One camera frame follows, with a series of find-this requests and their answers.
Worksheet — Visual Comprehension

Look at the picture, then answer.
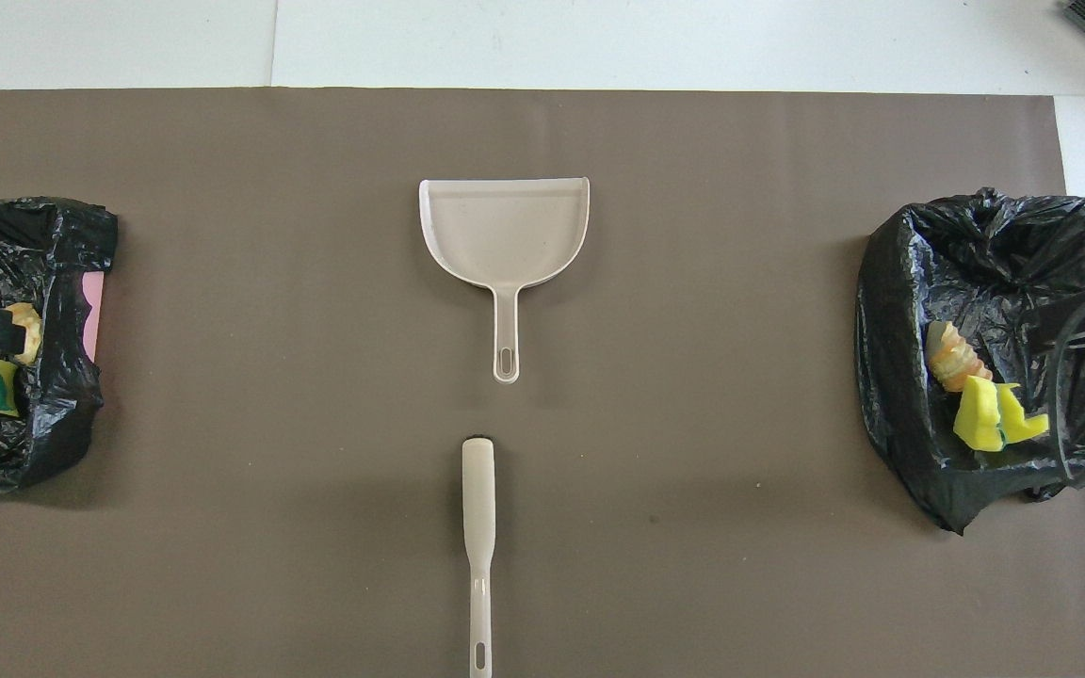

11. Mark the pale beige foam piece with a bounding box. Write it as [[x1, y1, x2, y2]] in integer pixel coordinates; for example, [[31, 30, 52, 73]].
[[4, 301, 43, 367]]

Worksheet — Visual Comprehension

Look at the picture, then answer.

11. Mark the yellow sponge piece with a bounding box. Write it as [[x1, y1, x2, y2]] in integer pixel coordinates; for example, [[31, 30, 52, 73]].
[[995, 382, 1051, 444], [951, 375, 1007, 454]]

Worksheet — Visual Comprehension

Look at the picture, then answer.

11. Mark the beige crusty foam chunk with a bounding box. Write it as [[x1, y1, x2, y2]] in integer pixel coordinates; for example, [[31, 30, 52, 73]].
[[926, 320, 995, 394]]

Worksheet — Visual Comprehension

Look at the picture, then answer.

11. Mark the beige brush with black bristles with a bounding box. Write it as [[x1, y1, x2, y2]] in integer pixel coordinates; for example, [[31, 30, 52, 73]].
[[462, 436, 497, 678]]

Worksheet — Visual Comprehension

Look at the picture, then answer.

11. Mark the beige plastic dustpan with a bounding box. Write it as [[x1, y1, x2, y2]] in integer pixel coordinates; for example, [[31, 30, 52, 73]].
[[417, 176, 591, 386]]

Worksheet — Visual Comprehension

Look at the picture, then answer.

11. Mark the black plastic trash bag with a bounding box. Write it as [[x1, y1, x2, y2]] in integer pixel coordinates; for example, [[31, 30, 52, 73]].
[[855, 187, 1085, 536], [0, 196, 119, 495]]

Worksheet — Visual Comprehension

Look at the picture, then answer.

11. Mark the pink plastic bin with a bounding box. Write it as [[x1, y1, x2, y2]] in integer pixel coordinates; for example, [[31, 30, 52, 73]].
[[79, 270, 111, 361]]

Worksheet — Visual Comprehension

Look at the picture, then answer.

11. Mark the brown paper table mat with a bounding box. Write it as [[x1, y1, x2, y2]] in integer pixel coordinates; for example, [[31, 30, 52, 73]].
[[0, 88, 1085, 678]]

